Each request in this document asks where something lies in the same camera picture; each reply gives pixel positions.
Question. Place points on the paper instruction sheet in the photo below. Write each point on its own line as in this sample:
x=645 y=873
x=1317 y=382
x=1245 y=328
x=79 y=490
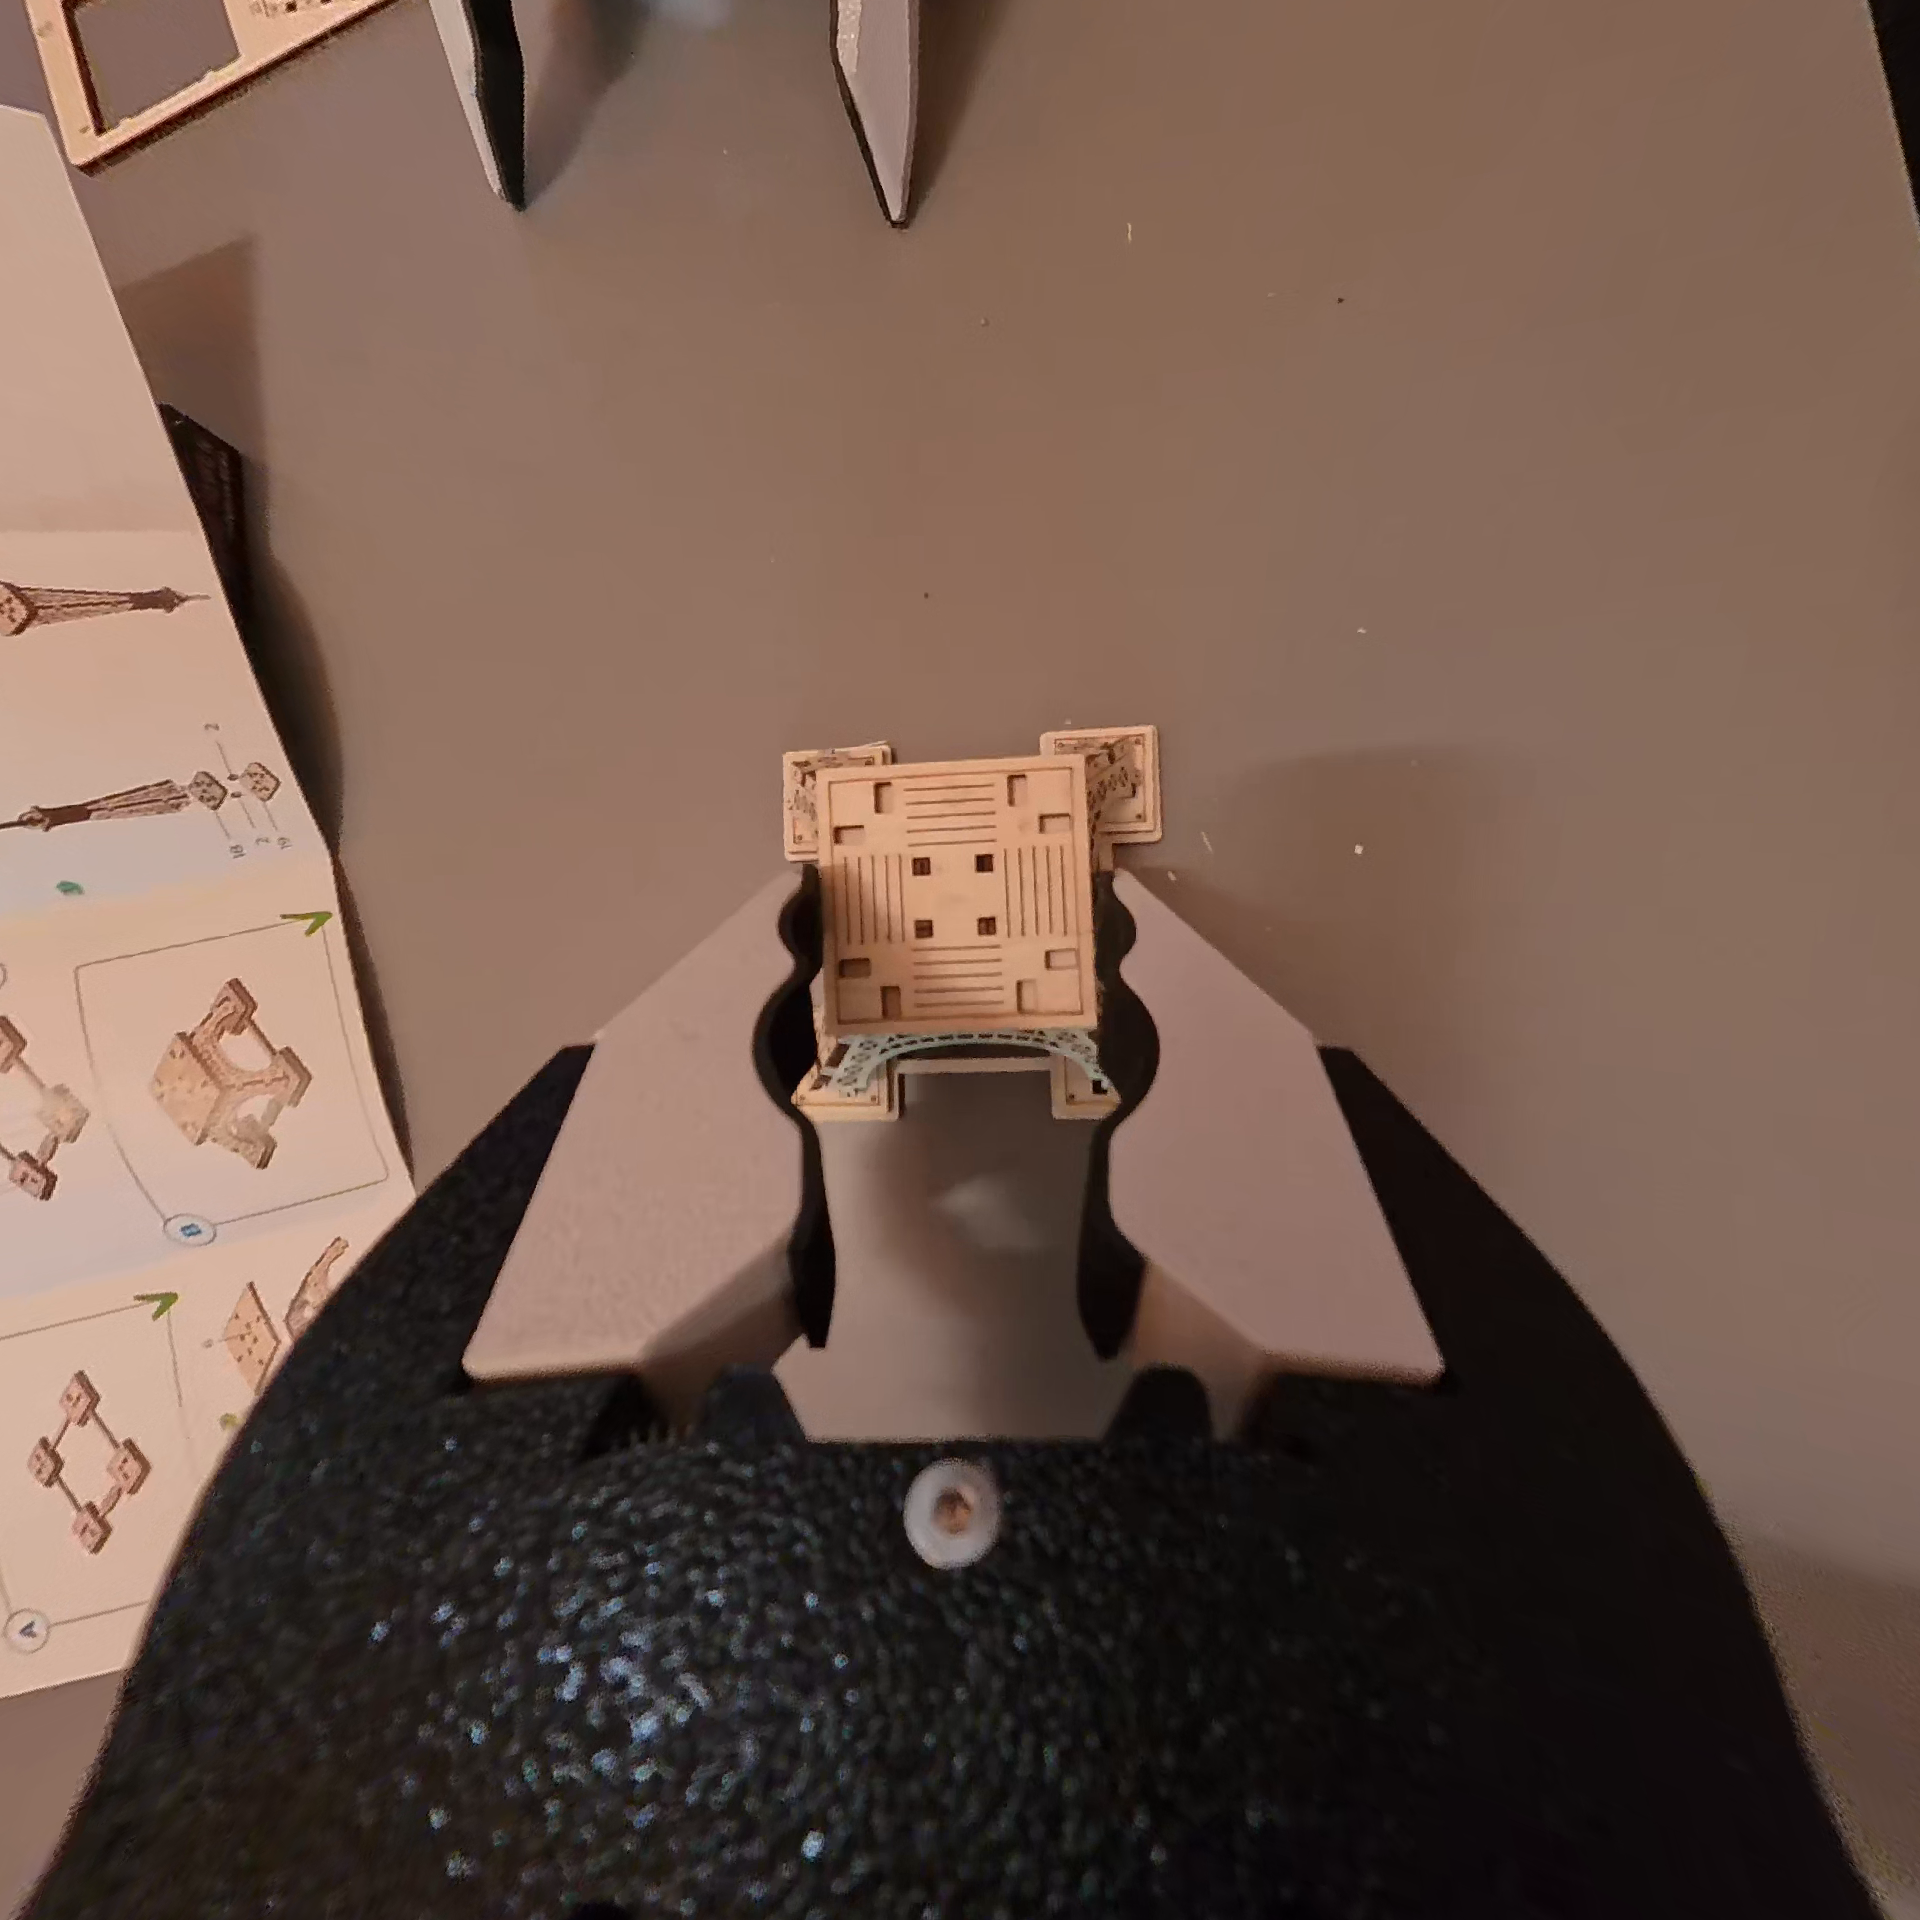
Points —
x=89 y=377

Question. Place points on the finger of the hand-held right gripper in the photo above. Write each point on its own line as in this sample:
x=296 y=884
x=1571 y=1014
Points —
x=885 y=90
x=494 y=77

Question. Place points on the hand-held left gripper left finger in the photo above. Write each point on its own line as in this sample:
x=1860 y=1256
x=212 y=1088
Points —
x=645 y=1171

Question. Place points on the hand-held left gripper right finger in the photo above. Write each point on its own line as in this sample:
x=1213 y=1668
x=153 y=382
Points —
x=1261 y=1171

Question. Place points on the wooden tower arch model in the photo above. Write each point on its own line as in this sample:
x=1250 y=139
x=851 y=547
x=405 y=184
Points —
x=951 y=899

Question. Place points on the wooden laser-cut parts sheet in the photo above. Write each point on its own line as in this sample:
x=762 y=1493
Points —
x=284 y=33

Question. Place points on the grey desk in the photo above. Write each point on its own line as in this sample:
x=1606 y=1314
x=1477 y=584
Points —
x=1425 y=524

